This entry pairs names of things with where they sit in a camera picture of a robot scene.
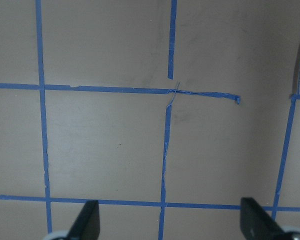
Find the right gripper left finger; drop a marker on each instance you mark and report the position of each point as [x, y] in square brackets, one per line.
[87, 224]

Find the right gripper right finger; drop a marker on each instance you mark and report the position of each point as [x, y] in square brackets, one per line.
[256, 223]

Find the brown paper table cover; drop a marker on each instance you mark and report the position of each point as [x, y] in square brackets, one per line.
[166, 111]

